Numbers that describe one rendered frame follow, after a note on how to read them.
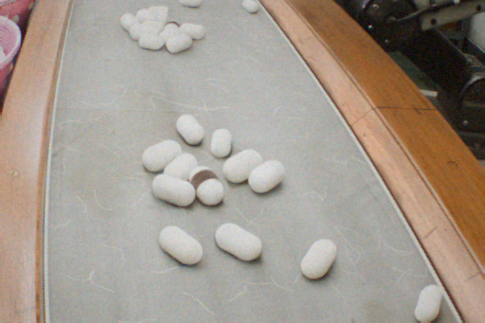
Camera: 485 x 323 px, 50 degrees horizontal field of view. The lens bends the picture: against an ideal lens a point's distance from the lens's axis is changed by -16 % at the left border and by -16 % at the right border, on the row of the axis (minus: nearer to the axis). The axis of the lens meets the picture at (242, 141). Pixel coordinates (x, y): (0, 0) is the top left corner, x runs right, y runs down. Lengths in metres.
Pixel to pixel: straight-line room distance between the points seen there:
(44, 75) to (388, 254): 0.38
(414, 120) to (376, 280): 0.23
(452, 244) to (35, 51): 0.49
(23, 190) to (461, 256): 0.35
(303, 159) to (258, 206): 0.09
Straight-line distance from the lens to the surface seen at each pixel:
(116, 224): 0.45
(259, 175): 0.48
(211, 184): 0.46
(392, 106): 0.63
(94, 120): 0.57
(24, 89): 0.58
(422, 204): 0.51
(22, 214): 0.42
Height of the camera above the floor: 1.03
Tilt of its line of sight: 32 degrees down
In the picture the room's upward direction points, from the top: 9 degrees clockwise
